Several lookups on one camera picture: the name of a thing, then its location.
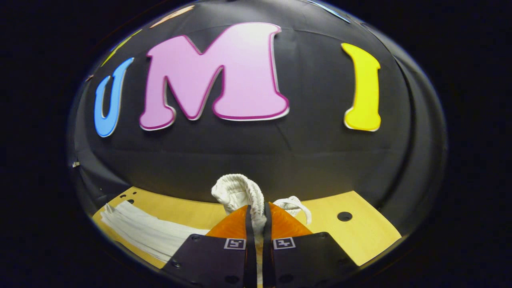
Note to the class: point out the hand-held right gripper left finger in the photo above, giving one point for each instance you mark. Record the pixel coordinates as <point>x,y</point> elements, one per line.
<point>250,256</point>

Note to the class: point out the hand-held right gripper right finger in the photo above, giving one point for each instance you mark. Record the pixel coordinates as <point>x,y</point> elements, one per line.
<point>267,256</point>

